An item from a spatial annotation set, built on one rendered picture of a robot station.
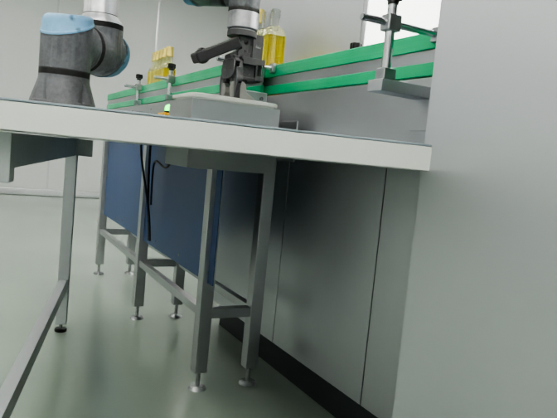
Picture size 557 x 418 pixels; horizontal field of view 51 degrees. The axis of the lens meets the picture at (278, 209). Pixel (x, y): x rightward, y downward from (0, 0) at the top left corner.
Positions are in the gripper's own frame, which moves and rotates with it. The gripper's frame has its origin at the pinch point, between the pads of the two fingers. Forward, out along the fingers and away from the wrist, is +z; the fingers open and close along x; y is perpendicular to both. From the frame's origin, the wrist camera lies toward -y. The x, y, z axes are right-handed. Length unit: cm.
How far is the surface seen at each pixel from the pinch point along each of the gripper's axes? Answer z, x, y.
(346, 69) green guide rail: -11.7, -22.3, 17.7
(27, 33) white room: -106, 609, 15
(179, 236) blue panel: 38, 54, 10
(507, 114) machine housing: 2, -84, -3
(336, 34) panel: -26.5, 7.7, 34.6
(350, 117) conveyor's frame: -0.7, -28.9, 15.3
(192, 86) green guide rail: -11, 53, 11
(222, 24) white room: -161, 601, 251
